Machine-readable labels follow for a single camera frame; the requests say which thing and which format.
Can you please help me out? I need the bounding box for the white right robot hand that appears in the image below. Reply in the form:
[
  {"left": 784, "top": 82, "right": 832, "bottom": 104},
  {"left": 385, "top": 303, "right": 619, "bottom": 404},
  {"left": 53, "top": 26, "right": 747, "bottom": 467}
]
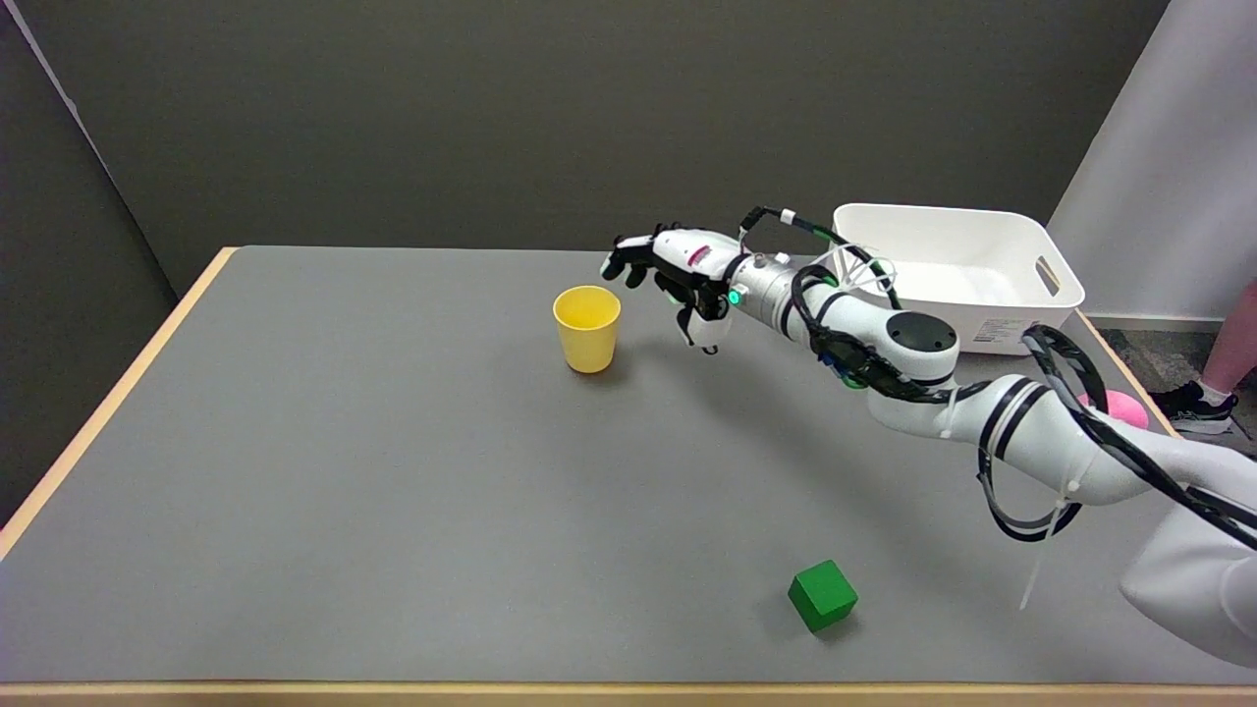
[{"left": 601, "top": 224, "right": 751, "bottom": 355}]

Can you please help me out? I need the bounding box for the yellow plastic cup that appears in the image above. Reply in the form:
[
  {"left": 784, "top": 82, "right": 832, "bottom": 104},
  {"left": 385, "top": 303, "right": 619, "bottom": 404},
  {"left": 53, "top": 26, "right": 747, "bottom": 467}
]
[{"left": 552, "top": 285, "right": 623, "bottom": 375}]

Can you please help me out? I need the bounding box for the white plastic bin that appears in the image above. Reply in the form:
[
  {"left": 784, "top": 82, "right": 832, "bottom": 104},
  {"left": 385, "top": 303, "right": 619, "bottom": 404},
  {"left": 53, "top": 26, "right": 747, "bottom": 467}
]
[{"left": 823, "top": 202, "right": 1086, "bottom": 356}]

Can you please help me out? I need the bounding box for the green cube block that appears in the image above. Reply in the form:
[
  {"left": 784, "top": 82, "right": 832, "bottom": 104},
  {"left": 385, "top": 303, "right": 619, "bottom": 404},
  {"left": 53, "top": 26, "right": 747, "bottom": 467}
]
[{"left": 788, "top": 560, "right": 859, "bottom": 633}]

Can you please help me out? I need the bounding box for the pink toy peach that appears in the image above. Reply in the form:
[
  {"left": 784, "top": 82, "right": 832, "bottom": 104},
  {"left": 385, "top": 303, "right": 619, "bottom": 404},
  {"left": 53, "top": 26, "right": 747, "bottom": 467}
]
[{"left": 1077, "top": 389, "right": 1151, "bottom": 431}]

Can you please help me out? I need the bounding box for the person leg with black shoe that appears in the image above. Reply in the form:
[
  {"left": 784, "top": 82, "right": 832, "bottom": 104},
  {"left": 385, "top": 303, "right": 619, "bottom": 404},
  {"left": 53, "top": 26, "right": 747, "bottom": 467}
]
[{"left": 1149, "top": 280, "right": 1257, "bottom": 436}]

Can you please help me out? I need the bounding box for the black cable bundle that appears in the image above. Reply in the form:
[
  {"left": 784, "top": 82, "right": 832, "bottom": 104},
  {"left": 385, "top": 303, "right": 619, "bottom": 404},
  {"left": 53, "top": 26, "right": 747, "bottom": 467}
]
[{"left": 738, "top": 205, "right": 1257, "bottom": 551}]

